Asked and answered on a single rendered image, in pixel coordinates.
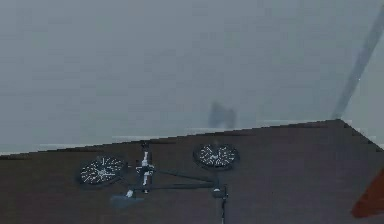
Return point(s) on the black bicycle with spoked wheels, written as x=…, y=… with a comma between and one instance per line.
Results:
x=181, y=185

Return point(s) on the red orange cloth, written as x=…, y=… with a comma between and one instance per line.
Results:
x=372, y=200

